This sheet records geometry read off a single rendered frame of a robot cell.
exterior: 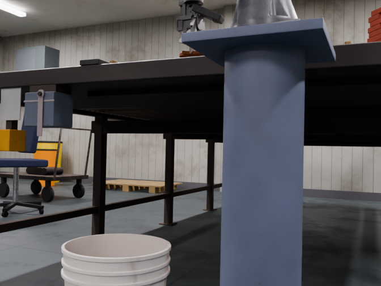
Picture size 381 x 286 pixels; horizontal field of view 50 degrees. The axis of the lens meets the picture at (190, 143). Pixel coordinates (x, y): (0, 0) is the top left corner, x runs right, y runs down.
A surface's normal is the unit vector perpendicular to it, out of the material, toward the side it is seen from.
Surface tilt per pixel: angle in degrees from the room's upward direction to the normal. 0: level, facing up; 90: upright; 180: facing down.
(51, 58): 90
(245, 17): 74
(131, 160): 90
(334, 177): 90
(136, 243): 87
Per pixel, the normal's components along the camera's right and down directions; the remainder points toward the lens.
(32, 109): -0.40, -0.03
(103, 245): 0.51, -0.06
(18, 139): 0.91, 0.01
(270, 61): -0.03, -0.02
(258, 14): -0.29, -0.33
